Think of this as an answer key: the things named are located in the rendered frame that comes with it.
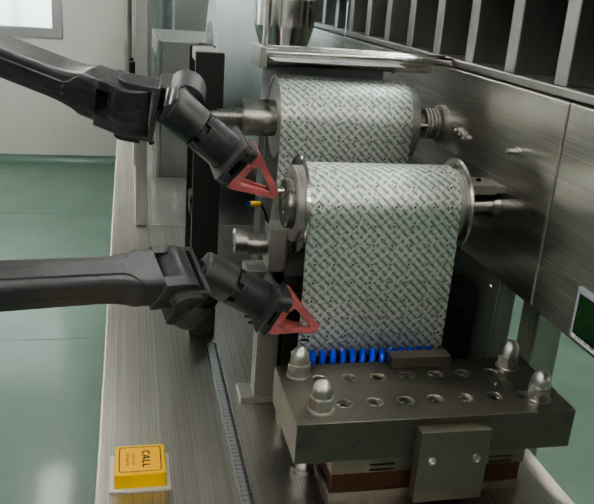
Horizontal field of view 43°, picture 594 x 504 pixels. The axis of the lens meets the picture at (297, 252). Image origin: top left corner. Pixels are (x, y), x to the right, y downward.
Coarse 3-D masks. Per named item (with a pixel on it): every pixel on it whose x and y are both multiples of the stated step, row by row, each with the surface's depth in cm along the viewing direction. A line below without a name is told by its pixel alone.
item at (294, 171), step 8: (296, 168) 111; (288, 176) 115; (296, 176) 110; (296, 184) 110; (296, 192) 110; (304, 192) 108; (464, 192) 114; (304, 200) 108; (464, 200) 113; (304, 208) 108; (464, 208) 113; (296, 216) 110; (464, 216) 114; (296, 224) 110; (288, 232) 115; (296, 232) 110; (296, 240) 112
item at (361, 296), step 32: (320, 256) 110; (352, 256) 111; (384, 256) 112; (416, 256) 114; (448, 256) 115; (320, 288) 112; (352, 288) 113; (384, 288) 114; (416, 288) 116; (448, 288) 117; (320, 320) 114; (352, 320) 115; (384, 320) 116; (416, 320) 118
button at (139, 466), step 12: (156, 444) 108; (120, 456) 105; (132, 456) 105; (144, 456) 105; (156, 456) 105; (120, 468) 102; (132, 468) 102; (144, 468) 103; (156, 468) 103; (120, 480) 101; (132, 480) 102; (144, 480) 102; (156, 480) 102
